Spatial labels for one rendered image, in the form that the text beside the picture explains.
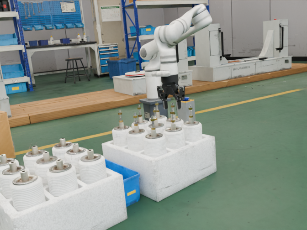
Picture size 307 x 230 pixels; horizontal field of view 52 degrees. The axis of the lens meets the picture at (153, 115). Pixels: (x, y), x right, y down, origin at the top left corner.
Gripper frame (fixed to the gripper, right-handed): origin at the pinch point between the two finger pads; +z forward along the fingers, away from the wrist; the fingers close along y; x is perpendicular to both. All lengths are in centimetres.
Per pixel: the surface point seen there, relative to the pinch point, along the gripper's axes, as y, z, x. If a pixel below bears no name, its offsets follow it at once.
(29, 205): 7, 17, 68
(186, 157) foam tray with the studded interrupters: -7.5, 22.0, 2.1
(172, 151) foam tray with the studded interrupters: -4.6, 17.7, 8.1
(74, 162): 15.3, 13.4, 43.5
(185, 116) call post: 12.2, 12.1, -27.9
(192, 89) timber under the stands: 123, 30, -206
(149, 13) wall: 610, -122, -727
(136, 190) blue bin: 3.3, 30.6, 24.0
